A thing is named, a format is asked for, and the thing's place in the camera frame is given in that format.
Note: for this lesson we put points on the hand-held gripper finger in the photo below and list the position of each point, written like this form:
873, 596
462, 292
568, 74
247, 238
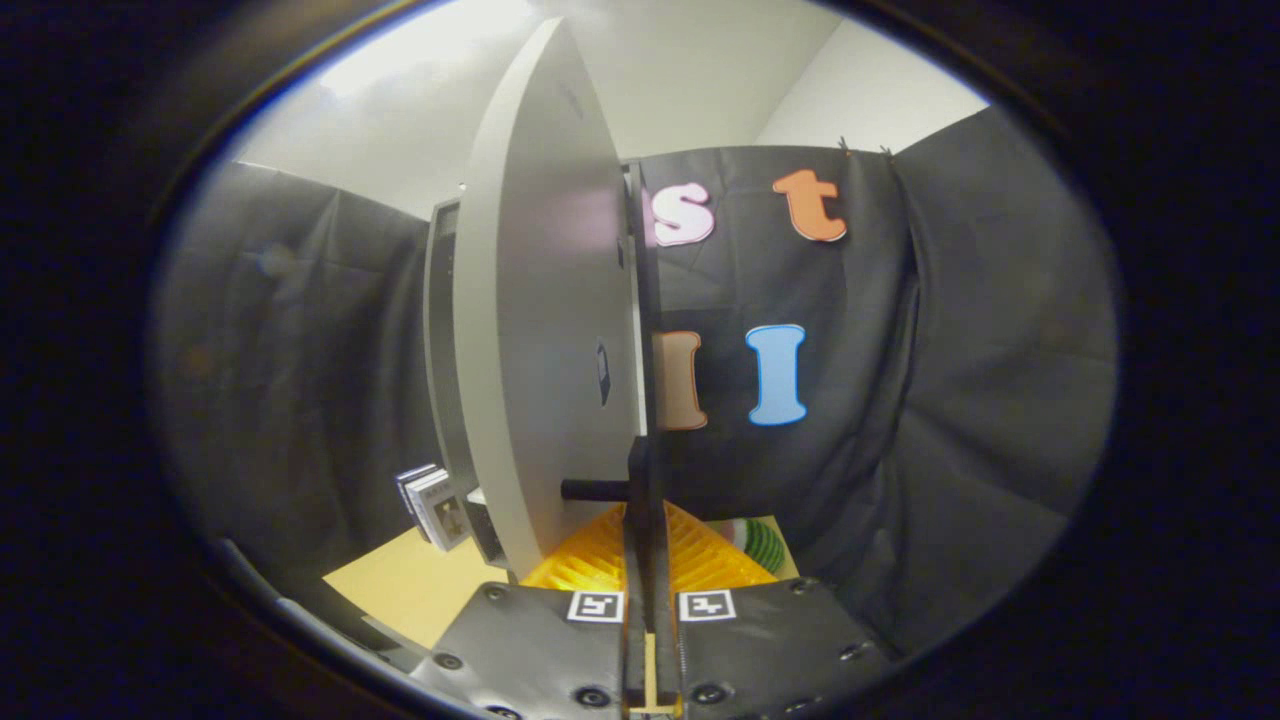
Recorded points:
660, 560
637, 560

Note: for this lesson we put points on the green striped shoe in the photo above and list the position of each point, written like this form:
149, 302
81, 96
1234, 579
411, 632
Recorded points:
760, 545

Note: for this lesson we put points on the grey shoe cabinet door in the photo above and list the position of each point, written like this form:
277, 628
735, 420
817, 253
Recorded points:
545, 300

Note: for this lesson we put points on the small printed white box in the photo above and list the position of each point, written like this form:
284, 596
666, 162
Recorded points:
440, 510

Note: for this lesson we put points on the black backdrop cloth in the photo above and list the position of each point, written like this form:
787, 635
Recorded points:
950, 350

